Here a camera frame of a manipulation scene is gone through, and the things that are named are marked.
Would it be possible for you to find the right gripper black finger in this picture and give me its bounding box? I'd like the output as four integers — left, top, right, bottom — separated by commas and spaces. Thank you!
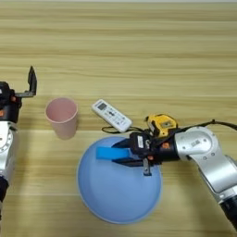
111, 138, 132, 149
110, 156, 146, 168

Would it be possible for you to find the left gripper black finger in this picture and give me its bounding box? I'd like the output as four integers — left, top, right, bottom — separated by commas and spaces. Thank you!
14, 66, 38, 99

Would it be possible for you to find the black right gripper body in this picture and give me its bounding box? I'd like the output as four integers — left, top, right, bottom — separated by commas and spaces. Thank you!
135, 137, 181, 177

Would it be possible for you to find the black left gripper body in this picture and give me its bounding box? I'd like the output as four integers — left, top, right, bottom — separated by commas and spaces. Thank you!
0, 92, 23, 124

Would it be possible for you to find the blue rectangular block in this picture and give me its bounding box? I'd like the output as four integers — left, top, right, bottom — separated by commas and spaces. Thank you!
95, 146, 132, 161

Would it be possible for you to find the white remote control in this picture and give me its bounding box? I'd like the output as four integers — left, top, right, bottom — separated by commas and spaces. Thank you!
91, 98, 133, 133

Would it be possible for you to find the light blue round plate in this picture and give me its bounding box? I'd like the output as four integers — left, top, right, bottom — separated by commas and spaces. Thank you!
77, 136, 163, 224

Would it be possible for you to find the pink plastic cup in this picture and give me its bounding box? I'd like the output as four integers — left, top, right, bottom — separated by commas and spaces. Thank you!
44, 97, 79, 141

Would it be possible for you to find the right gripper small black box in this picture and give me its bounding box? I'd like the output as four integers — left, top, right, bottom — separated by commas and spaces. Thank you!
129, 131, 153, 156

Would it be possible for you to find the yellow black tape measure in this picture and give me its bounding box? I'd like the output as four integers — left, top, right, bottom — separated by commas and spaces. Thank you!
144, 113, 179, 139

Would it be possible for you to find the thin black strap loop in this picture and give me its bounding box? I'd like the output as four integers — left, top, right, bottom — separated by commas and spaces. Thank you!
101, 125, 149, 135

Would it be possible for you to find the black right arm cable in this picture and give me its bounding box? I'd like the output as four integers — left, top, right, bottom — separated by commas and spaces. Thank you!
154, 119, 237, 144

